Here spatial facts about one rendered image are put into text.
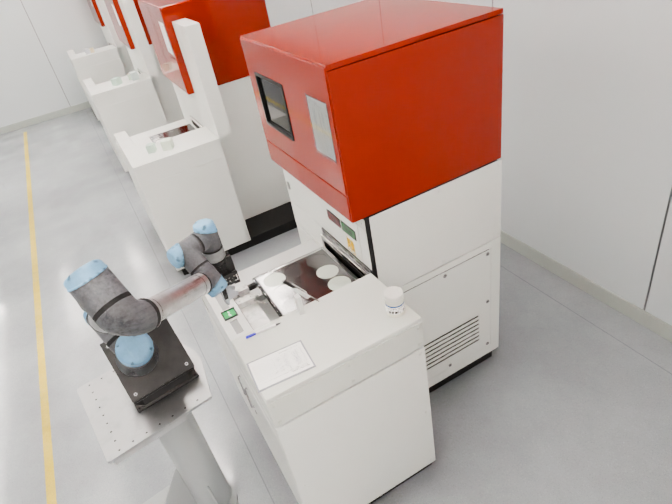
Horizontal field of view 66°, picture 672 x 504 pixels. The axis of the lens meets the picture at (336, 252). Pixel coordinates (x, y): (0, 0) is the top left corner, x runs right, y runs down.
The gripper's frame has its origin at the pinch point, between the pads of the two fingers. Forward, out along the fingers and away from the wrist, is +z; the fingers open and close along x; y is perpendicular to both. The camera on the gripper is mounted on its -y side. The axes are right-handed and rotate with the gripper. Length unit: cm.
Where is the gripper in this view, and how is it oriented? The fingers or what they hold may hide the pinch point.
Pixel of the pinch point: (226, 302)
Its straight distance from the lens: 202.1
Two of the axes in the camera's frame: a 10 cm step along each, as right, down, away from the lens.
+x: -4.9, -4.3, 7.6
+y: 8.6, -4.0, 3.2
